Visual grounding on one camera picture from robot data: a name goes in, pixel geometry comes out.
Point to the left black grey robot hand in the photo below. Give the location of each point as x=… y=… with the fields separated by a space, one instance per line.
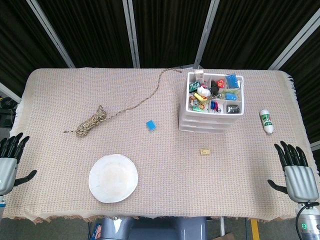
x=7 y=172

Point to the grey robot torso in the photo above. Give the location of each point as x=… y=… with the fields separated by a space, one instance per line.
x=155 y=230

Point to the silver key bunch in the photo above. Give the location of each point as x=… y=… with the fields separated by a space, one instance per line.
x=217 y=95

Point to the white green bottle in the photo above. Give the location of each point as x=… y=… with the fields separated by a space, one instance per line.
x=266 y=121

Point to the white paper plate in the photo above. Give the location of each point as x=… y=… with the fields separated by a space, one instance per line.
x=113 y=178

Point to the white table leg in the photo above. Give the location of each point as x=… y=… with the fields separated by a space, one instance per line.
x=222 y=225

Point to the blue topped white block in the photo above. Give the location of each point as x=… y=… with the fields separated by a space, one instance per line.
x=151 y=125

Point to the white wadded roll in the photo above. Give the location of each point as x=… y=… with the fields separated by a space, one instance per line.
x=203 y=91

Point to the black metal clips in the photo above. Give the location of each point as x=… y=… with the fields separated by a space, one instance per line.
x=233 y=109

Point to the aluminium frame post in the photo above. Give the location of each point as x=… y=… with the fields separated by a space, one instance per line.
x=315 y=145
x=132 y=33
x=295 y=44
x=206 y=33
x=10 y=94
x=51 y=33

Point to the orange red packet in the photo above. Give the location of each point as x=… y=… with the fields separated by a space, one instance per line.
x=221 y=83

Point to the black pouch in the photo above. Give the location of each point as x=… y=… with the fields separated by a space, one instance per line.
x=214 y=86

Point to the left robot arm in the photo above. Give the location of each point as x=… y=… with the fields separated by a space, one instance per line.
x=2 y=205

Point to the blue plastic discs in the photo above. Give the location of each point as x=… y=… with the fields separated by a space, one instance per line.
x=213 y=105

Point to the blue red package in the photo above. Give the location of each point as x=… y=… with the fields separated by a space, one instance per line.
x=96 y=231

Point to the beige woven tablecloth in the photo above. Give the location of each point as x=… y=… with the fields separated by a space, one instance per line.
x=160 y=175

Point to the green foil packet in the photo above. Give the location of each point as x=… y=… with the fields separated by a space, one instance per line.
x=193 y=85

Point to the yellow-green sponge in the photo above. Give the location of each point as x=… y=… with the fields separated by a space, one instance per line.
x=198 y=96

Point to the right black grey robot hand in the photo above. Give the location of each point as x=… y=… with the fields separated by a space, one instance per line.
x=300 y=182

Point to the green orange small packets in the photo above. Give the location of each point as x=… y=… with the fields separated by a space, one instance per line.
x=196 y=106

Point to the small white carton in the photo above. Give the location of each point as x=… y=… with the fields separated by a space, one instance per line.
x=199 y=74

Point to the round silver badge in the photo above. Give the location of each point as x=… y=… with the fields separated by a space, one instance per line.
x=219 y=111

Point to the small yellow eraser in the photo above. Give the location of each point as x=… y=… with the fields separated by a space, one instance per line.
x=204 y=151

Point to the green patterned packet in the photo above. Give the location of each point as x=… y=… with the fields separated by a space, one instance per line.
x=229 y=96

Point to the blue sponge pack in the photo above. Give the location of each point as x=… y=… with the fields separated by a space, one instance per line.
x=232 y=81

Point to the white drawer organizer with items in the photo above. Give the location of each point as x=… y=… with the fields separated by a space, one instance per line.
x=212 y=115

